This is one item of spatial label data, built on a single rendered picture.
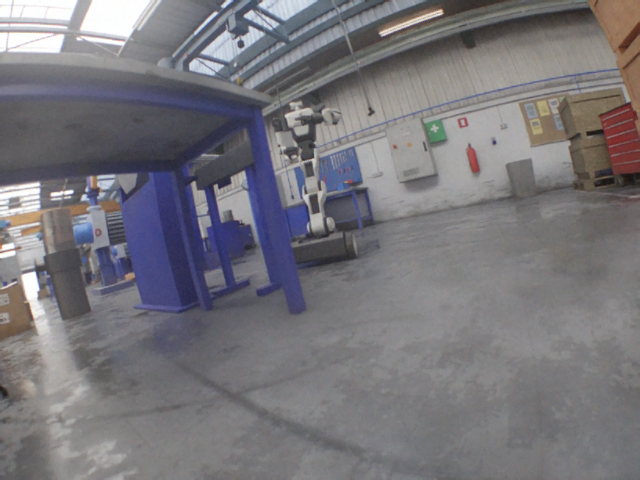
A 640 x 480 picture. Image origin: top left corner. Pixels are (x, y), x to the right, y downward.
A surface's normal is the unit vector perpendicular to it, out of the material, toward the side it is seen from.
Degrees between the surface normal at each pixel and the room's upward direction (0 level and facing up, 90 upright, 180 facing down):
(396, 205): 90
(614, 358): 0
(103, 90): 90
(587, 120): 90
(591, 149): 90
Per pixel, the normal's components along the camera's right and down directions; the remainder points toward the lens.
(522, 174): -0.44, 0.22
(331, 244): -0.23, 0.11
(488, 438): -0.22, -0.97
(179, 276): 0.83, -0.15
